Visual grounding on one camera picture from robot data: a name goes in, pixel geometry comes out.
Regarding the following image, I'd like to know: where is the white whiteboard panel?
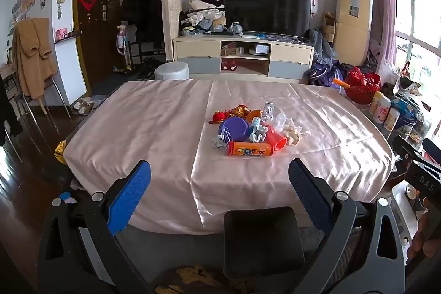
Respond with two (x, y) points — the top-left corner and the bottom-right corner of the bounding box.
(55, 37), (87, 105)

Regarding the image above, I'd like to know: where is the purple plastic bowl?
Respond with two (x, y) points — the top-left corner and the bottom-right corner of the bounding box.
(218, 116), (250, 143)

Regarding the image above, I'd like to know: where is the clear plastic bag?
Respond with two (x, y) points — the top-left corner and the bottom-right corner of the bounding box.
(274, 112), (289, 132)

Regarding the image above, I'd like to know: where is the silver blister pack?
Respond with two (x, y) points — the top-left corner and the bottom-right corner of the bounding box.
(262, 101), (275, 121)

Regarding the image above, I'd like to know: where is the gold red foil wrapper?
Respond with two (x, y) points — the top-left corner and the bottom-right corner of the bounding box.
(226, 104), (250, 119)

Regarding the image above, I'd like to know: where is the tall cardboard box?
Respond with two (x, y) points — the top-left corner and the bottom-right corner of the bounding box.
(334, 0), (373, 66)

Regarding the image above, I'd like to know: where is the purple curtain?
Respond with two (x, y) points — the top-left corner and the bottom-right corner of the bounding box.
(365, 0), (397, 75)

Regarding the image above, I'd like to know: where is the person's right hand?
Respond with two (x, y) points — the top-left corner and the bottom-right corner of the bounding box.
(407, 198), (440, 260)

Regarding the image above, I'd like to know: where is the grey round stool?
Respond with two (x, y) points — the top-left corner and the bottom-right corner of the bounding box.
(155, 62), (190, 80)

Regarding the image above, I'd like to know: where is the black trash bin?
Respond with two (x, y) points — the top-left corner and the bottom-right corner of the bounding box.
(224, 207), (305, 280)

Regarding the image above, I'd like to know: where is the blue white face mask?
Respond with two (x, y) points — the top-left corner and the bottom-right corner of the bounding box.
(213, 128), (232, 150)

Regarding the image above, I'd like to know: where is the black flat television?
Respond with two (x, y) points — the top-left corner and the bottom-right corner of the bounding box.
(224, 0), (312, 37)

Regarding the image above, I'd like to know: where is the dark brown door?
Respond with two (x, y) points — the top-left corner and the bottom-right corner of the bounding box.
(75, 0), (124, 93)

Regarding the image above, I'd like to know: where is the white canister pink label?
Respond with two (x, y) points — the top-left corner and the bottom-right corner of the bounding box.
(373, 96), (391, 125)

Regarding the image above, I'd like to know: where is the yellow lid canister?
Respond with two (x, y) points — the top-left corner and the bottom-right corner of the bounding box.
(369, 91), (383, 116)

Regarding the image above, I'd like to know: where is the white canister orange label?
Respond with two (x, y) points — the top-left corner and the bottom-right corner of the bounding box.
(383, 107), (401, 132)

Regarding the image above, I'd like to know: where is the blue white small bottle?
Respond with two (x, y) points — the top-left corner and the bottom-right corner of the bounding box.
(250, 116), (262, 132)

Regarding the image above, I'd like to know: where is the orange tube red cap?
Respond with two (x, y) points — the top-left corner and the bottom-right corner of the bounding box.
(227, 141), (274, 157)

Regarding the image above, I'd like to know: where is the silver foil ball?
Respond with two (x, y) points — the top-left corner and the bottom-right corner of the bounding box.
(248, 125), (268, 143)

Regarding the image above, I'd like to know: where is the pile of clothes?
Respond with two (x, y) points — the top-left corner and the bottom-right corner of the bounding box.
(179, 0), (227, 37)

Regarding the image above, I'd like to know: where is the orange paper wrapper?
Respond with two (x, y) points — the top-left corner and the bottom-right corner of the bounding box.
(246, 110), (262, 122)

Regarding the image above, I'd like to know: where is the beige grey tv cabinet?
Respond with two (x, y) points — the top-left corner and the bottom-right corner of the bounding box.
(173, 36), (314, 82)

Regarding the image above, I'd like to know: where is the red lantern ornament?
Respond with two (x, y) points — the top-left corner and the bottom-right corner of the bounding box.
(209, 112), (229, 125)

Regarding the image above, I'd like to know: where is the red plastic basket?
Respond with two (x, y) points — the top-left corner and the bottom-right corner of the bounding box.
(345, 67), (381, 105)

